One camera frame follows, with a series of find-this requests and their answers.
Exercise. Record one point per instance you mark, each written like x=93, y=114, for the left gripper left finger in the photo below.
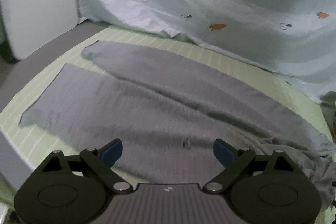
x=98, y=163

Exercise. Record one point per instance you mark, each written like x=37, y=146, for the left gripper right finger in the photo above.
x=235, y=163

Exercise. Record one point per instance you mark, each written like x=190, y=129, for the grey sweatpants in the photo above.
x=168, y=110

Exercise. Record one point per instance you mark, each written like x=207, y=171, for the green grid bed sheet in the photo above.
x=22, y=149

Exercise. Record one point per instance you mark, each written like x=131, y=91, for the light blue carrot quilt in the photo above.
x=292, y=38

